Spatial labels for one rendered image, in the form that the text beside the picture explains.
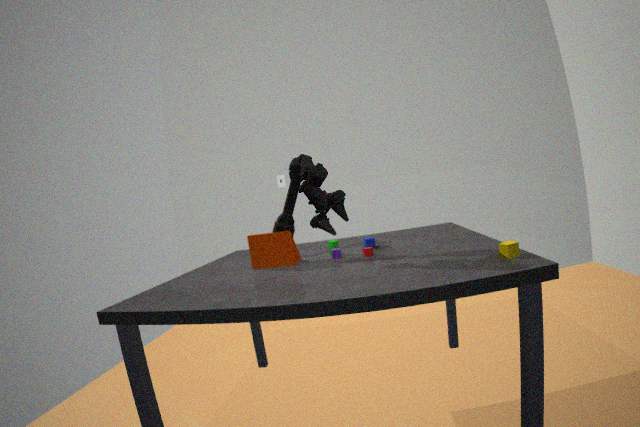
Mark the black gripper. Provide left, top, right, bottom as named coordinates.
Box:
left=308, top=189, right=349, bottom=236

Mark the yellow block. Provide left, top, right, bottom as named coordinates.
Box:
left=498, top=241, right=520, bottom=259

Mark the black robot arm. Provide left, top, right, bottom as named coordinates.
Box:
left=273, top=154, right=328, bottom=238

